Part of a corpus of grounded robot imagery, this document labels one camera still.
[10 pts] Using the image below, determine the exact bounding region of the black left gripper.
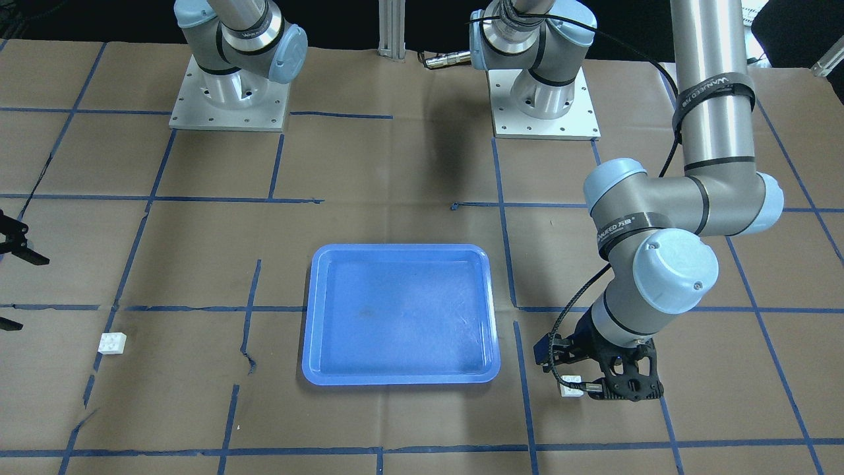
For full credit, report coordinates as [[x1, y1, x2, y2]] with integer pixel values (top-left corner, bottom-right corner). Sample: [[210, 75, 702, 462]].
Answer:
[[545, 323, 664, 402]]

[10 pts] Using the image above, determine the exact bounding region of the white block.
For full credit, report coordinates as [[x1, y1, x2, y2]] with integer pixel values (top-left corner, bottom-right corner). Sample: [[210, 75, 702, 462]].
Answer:
[[97, 332, 127, 355], [558, 375, 585, 398]]

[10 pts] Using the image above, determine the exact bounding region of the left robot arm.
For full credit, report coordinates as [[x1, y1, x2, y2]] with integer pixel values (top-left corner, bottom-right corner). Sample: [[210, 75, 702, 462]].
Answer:
[[468, 1, 784, 402]]

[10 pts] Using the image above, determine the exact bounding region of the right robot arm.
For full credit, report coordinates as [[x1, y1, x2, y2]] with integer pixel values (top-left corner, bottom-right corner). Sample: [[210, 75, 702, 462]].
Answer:
[[61, 1, 307, 111]]

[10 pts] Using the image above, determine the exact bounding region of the blue plastic tray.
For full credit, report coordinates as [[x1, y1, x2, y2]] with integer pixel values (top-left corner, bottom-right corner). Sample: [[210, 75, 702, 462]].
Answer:
[[301, 243, 501, 386]]

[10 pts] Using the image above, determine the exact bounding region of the aluminium frame post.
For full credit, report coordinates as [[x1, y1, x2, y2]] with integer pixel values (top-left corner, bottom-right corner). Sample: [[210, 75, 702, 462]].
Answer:
[[377, 0, 406, 63]]

